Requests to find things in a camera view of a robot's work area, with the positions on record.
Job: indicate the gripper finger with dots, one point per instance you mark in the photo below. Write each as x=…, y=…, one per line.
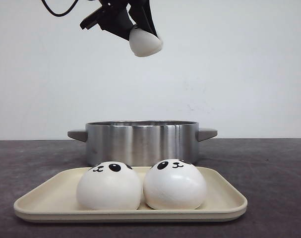
x=120, y=26
x=140, y=12

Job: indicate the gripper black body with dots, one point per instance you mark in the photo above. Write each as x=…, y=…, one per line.
x=107, y=12

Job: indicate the panda bun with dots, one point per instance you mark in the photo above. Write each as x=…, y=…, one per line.
x=174, y=184
x=143, y=43
x=110, y=185

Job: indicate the stainless steel steamer pot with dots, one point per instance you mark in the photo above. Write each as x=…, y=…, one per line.
x=141, y=142

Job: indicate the cream rectangular tray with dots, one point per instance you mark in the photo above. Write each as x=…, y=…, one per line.
x=54, y=201

